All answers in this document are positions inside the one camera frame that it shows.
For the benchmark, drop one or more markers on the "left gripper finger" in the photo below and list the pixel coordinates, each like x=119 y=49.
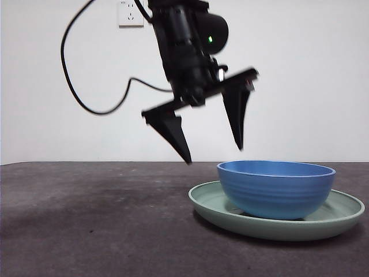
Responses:
x=237 y=115
x=171 y=130

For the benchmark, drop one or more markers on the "blue bowl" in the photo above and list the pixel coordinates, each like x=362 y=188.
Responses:
x=274 y=193

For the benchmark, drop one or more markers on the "white wall outlet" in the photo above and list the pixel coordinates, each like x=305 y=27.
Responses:
x=127 y=17

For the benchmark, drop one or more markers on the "green plate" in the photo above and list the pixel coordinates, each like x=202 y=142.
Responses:
x=259 y=231

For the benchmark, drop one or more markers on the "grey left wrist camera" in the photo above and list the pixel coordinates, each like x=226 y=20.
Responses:
x=221 y=74

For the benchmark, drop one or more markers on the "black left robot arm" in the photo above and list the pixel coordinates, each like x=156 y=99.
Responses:
x=213 y=26

